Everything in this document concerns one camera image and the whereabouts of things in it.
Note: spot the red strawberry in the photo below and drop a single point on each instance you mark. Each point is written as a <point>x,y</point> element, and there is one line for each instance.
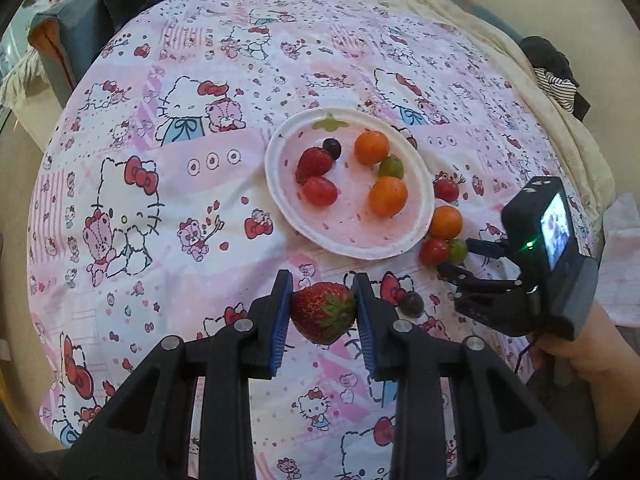
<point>323,312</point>

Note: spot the striped dark clothing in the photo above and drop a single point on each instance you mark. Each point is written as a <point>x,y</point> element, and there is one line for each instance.
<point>554,75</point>

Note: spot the red cherry tomato near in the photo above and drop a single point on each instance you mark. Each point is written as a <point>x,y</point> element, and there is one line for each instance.
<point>434,252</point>

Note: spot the small orange in plate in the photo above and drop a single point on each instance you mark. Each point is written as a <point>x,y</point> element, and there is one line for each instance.
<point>371,147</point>

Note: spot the orange beside plate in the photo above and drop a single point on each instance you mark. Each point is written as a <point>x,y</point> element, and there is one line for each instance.
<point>446,224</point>

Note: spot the blueberry in plate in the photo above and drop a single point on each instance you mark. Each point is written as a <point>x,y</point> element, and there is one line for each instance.
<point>333,147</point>

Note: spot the red cherry tomato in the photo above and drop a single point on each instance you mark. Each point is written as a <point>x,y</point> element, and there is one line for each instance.
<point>446,190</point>
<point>434,252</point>

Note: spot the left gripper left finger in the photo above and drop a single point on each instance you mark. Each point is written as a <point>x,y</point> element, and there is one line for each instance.
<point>270,315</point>

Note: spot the green grape in plate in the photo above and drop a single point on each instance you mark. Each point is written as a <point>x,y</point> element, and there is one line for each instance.
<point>391,166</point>

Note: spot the large orange tangerine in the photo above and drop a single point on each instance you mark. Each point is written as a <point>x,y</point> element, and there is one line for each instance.
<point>388,196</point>

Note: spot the right hand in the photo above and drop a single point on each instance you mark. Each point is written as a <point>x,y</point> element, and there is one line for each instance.
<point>599,353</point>

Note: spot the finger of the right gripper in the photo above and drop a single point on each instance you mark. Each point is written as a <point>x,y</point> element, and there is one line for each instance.
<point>468,282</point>
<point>491,249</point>

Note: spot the cream floral blanket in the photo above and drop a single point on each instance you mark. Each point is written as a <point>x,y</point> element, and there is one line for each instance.
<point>575,146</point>

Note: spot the blue orange cushion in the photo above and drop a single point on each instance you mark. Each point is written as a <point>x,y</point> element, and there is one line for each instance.
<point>68,37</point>

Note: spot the dark purple grape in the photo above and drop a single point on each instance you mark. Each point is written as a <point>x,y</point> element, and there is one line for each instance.
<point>411,305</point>

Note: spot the pink Hello Kitty bedsheet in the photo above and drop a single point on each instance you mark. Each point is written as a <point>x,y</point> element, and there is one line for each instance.
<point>152,230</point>

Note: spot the white paper plate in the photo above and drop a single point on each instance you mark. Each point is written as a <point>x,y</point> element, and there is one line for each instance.
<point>348,227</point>

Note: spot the red cherry tomato far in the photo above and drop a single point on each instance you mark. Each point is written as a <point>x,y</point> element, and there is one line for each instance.
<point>446,190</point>

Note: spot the green grape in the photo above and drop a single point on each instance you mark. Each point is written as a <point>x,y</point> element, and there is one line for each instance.
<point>391,166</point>
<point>458,250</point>

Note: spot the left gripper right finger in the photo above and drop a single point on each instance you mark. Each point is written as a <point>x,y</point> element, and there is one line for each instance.
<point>375,318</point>

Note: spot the strawberry in plate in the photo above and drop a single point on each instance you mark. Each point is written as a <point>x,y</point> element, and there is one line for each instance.
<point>314,162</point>

